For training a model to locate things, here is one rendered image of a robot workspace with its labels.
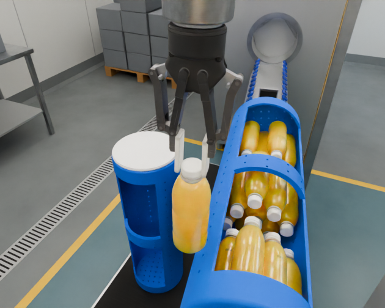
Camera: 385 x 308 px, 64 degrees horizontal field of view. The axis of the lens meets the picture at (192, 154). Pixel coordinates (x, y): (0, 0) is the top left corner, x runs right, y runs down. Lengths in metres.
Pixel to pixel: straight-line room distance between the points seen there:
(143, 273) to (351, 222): 1.57
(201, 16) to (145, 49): 3.98
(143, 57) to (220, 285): 3.94
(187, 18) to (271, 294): 0.50
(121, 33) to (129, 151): 3.30
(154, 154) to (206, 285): 0.71
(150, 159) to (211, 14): 0.92
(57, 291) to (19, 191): 1.08
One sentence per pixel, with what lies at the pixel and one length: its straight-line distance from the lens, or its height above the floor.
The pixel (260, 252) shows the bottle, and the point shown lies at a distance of 0.75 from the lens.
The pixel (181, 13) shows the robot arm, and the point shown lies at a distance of 0.38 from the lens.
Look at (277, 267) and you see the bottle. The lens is 0.77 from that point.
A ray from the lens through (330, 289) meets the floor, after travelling 2.22.
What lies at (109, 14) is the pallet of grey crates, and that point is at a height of 0.87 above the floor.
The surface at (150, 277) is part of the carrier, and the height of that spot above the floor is 0.16.
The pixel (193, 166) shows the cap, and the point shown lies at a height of 1.46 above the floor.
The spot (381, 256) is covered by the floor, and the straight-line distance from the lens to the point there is 2.52.
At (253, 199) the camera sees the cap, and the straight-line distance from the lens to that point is 0.87.
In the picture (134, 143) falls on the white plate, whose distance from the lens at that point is 1.34.
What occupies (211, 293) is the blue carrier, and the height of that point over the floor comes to 1.21.
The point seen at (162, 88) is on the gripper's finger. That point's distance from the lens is 0.46.
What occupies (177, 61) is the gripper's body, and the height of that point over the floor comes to 1.64.
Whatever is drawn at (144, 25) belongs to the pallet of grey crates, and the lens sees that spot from 4.24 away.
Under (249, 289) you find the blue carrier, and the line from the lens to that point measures 0.64.
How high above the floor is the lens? 1.78
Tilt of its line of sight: 36 degrees down
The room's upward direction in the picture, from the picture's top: straight up
